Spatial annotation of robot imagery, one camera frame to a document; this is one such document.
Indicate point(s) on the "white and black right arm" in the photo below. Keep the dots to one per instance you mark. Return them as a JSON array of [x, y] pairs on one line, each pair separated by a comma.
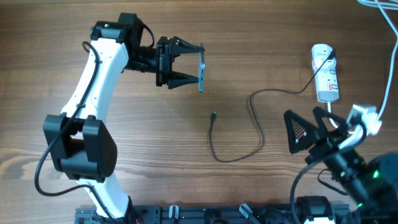
[[372, 185]]

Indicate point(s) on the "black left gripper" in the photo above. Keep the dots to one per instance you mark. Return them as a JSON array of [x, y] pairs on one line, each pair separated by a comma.
[[174, 46]]

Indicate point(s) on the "white charger adapter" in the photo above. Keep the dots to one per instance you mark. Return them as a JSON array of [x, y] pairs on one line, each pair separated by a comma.
[[324, 62]]

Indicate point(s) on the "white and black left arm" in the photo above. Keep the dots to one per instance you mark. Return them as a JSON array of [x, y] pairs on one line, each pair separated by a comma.
[[78, 141]]

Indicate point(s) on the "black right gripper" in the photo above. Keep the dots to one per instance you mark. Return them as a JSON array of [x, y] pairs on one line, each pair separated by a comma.
[[326, 141]]

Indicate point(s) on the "smartphone with blue screen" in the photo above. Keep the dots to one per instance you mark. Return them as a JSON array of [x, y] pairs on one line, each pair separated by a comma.
[[201, 72]]

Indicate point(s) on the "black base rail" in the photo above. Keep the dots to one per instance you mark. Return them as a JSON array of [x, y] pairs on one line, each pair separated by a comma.
[[152, 214]]

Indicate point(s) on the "white power strip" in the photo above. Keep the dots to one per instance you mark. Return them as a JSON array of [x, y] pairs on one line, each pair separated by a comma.
[[326, 82]]

